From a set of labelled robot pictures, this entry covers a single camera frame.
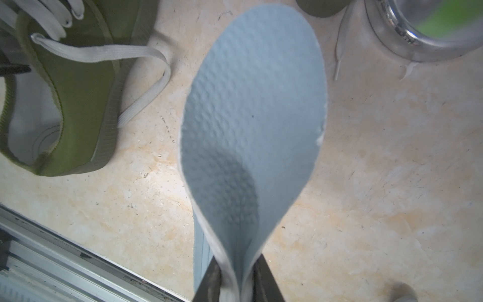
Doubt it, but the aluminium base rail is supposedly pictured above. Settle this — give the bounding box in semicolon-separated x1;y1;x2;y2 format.
1;206;185;301

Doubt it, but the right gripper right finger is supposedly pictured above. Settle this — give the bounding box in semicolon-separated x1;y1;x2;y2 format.
252;254;285;302

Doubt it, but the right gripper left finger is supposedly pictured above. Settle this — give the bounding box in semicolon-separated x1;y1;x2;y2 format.
192;257;221;302

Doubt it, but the chrome metal stand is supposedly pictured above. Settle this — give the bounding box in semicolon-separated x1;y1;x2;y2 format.
365;0;482;62

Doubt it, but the grey insole one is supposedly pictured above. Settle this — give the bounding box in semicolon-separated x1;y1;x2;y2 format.
179;3;328;301
193;214;213;292

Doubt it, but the olive green shoe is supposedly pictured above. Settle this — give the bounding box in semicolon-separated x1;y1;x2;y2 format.
1;1;171;177
296;0;352;18

